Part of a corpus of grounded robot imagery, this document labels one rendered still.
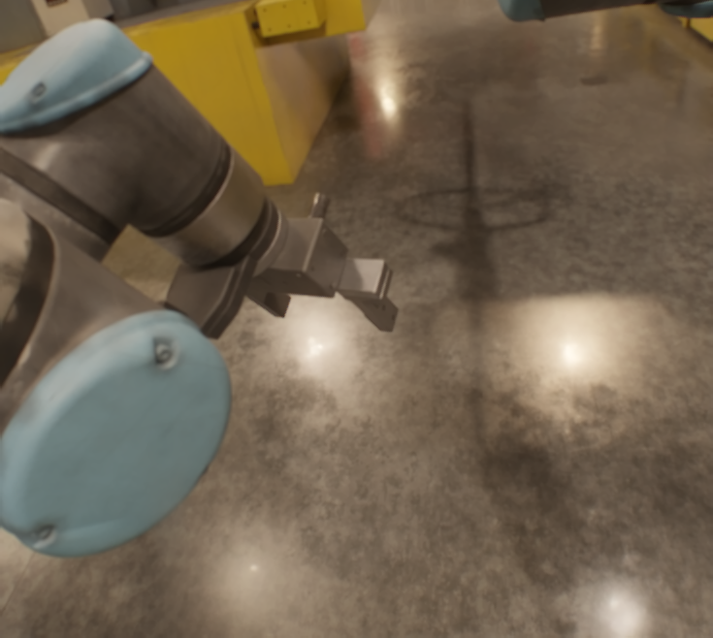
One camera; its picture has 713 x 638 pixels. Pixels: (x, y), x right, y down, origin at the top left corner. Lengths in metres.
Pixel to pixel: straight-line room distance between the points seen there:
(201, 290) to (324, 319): 0.83
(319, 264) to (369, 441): 0.61
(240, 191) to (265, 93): 1.31
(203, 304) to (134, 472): 0.21
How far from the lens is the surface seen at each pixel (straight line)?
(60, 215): 0.30
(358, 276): 0.41
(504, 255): 1.30
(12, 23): 2.61
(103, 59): 0.30
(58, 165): 0.30
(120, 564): 1.02
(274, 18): 1.57
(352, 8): 1.65
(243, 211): 0.36
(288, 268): 0.39
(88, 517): 0.19
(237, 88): 1.68
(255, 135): 1.73
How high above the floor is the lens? 0.81
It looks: 38 degrees down
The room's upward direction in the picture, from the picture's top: 14 degrees counter-clockwise
